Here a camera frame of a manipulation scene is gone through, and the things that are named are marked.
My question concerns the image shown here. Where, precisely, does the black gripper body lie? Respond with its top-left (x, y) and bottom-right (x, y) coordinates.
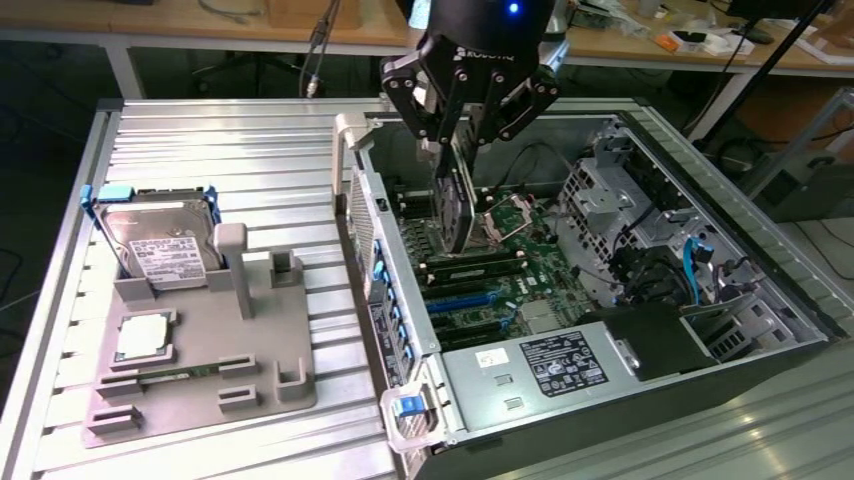
top-left (416, 0), bottom-right (559, 105)

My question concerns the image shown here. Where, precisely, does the graphics card with metal bracket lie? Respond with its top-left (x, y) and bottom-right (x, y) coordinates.
top-left (416, 102), bottom-right (481, 256)

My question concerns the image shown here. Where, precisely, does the green circuit board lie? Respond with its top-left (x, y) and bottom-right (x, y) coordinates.
top-left (573, 4), bottom-right (626, 30)

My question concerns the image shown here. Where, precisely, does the silver perforated disk bay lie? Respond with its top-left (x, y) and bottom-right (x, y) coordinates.
top-left (556, 157), bottom-right (659, 251)

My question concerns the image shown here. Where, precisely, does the metal socket cover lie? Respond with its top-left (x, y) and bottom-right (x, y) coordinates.
top-left (476, 194), bottom-right (545, 241)

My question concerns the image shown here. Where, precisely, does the black office chair base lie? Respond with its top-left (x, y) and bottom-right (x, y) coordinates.
top-left (191, 49), bottom-right (329, 99)

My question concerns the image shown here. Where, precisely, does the CPU socket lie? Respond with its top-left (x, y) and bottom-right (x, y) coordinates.
top-left (425, 219), bottom-right (500, 259)

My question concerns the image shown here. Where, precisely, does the green motherboard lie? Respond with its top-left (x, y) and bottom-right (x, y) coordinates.
top-left (392, 187), bottom-right (602, 351)

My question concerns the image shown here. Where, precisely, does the white box with black insert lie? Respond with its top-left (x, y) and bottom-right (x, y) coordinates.
top-left (670, 29), bottom-right (755, 55)

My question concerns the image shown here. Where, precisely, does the black RAM stick with label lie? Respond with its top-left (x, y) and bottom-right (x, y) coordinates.
top-left (423, 257), bottom-right (528, 286)

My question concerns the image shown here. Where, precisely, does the black stand pole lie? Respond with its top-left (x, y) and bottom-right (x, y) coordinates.
top-left (683, 0), bottom-right (843, 144)

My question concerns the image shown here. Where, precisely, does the silver chipset heatsink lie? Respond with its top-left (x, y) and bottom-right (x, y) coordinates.
top-left (519, 302), bottom-right (565, 336)

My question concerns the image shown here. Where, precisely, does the black expansion slot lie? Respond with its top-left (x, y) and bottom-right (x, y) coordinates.
top-left (431, 319), bottom-right (503, 339)

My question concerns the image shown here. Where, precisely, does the black monitor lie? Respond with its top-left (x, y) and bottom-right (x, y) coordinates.
top-left (724, 0), bottom-right (835, 45)

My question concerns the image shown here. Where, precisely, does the dark grey computer tower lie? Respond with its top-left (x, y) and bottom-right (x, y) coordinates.
top-left (756, 154), bottom-right (854, 224)

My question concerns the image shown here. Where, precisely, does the silver hard disk drive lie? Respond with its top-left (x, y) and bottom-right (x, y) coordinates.
top-left (97, 199), bottom-right (224, 292)

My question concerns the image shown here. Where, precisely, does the black plastic shroud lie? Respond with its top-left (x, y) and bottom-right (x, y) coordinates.
top-left (576, 304), bottom-right (722, 384)

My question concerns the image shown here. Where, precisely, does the long wooden desk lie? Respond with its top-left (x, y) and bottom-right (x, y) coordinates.
top-left (0, 0), bottom-right (854, 144)

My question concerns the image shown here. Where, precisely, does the silver front disk bay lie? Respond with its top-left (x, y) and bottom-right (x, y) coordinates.
top-left (679, 292), bottom-right (812, 364)

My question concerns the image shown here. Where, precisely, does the silver power supply unit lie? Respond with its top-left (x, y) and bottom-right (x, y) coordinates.
top-left (436, 322), bottom-right (646, 434)

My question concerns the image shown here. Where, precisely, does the grey parts rack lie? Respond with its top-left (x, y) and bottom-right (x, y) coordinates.
top-left (78, 219), bottom-right (320, 450)

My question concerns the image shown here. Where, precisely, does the silver CPU chip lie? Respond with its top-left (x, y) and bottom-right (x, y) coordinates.
top-left (116, 315), bottom-right (173, 359)

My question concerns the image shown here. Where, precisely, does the open black PC case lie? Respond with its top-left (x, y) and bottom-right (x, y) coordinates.
top-left (331, 110), bottom-right (846, 480)

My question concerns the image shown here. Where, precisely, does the green RAM stick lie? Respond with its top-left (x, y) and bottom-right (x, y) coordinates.
top-left (136, 363), bottom-right (221, 385)

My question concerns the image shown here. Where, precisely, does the long black wire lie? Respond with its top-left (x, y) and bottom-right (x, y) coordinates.
top-left (496, 142), bottom-right (575, 191)

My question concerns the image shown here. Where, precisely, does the beige corner handle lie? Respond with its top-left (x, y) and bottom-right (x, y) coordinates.
top-left (332, 112), bottom-right (375, 152)

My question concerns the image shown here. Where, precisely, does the black wire bundle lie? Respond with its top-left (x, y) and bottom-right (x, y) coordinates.
top-left (610, 244), bottom-right (692, 307)

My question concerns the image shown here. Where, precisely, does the blue disk wire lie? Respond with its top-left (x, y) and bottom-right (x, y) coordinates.
top-left (679, 237), bottom-right (712, 306)

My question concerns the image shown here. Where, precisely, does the aluminium profile frame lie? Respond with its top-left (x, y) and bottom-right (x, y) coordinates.
top-left (739, 87), bottom-right (854, 201)

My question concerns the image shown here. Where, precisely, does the clear corner handle blue latch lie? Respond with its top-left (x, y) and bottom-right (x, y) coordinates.
top-left (377, 382), bottom-right (445, 454)

